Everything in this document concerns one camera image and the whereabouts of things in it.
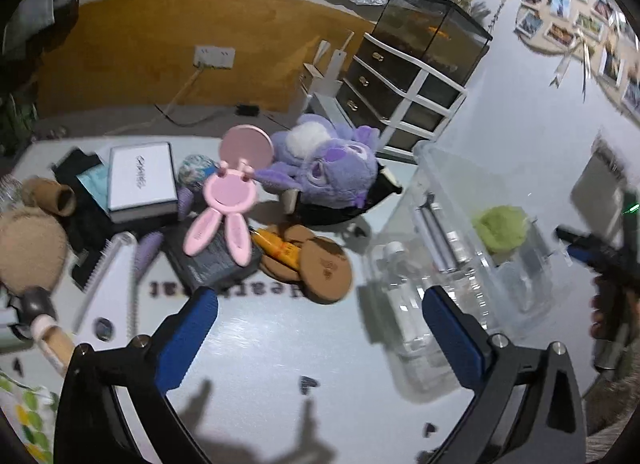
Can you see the grey flat panel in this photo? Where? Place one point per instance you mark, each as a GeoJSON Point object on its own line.
{"type": "Point", "coordinates": [595, 189]}

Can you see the white frame drawer cabinet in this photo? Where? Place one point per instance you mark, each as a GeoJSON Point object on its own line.
{"type": "Point", "coordinates": [395, 89]}

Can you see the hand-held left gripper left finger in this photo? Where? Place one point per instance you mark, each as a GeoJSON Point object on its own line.
{"type": "Point", "coordinates": [187, 339]}

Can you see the round cork coasters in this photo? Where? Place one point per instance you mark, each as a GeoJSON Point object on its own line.
{"type": "Point", "coordinates": [320, 259]}

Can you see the wall photo collage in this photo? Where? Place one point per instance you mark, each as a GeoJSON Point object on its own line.
{"type": "Point", "coordinates": [575, 14]}

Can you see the black power adapter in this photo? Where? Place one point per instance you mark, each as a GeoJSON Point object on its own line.
{"type": "Point", "coordinates": [247, 108]}

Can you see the green plush toy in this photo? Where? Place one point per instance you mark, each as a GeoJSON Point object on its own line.
{"type": "Point", "coordinates": [500, 226]}

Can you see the white wall socket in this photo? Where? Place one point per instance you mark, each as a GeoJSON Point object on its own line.
{"type": "Point", "coordinates": [214, 56]}

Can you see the glass fish tank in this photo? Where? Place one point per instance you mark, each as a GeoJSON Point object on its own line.
{"type": "Point", "coordinates": [430, 29]}

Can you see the brown plush boot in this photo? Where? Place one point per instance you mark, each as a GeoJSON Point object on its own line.
{"type": "Point", "coordinates": [50, 194]}

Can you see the white comb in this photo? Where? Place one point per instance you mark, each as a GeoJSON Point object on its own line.
{"type": "Point", "coordinates": [97, 274]}

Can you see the purple plush toy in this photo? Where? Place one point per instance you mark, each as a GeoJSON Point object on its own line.
{"type": "Point", "coordinates": [330, 159]}

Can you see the black cloth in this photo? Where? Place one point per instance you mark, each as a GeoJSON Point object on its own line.
{"type": "Point", "coordinates": [87, 229]}

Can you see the clear bottle white label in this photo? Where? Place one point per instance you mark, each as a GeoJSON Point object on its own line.
{"type": "Point", "coordinates": [400, 294]}

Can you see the small glass jar with corks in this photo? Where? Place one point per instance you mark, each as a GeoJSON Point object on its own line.
{"type": "Point", "coordinates": [47, 334]}

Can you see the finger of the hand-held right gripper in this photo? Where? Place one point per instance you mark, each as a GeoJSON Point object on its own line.
{"type": "Point", "coordinates": [582, 254]}
{"type": "Point", "coordinates": [570, 234]}

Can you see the clear plastic storage container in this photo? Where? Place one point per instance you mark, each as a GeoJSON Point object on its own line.
{"type": "Point", "coordinates": [435, 169]}

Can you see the white box black sides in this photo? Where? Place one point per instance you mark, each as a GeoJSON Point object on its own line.
{"type": "Point", "coordinates": [142, 174]}

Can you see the green plant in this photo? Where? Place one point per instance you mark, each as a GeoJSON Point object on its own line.
{"type": "Point", "coordinates": [15, 119]}

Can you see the pink bunny stand mirror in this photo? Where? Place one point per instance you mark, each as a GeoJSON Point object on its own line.
{"type": "Point", "coordinates": [230, 189]}

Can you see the small purple plush piece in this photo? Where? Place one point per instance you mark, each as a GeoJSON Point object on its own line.
{"type": "Point", "coordinates": [185, 201]}

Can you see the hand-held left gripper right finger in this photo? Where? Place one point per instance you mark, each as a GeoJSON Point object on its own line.
{"type": "Point", "coordinates": [452, 339]}

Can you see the teal packet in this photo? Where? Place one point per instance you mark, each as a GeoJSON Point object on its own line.
{"type": "Point", "coordinates": [95, 184]}

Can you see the blue patterned ball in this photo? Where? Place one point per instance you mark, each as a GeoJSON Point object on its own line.
{"type": "Point", "coordinates": [195, 169]}

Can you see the purple hairbrush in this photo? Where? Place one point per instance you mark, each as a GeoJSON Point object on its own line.
{"type": "Point", "coordinates": [145, 251]}

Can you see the person's right hand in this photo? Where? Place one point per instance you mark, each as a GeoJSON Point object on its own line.
{"type": "Point", "coordinates": [596, 316]}

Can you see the beige round puff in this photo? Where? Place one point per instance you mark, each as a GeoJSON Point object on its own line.
{"type": "Point", "coordinates": [30, 249]}

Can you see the white wooden rack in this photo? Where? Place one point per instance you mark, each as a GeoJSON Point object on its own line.
{"type": "Point", "coordinates": [325, 74]}

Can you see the orange tube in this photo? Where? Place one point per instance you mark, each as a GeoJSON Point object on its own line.
{"type": "Point", "coordinates": [275, 246]}

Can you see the person's right forearm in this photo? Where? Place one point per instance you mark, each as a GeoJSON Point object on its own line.
{"type": "Point", "coordinates": [615, 409]}

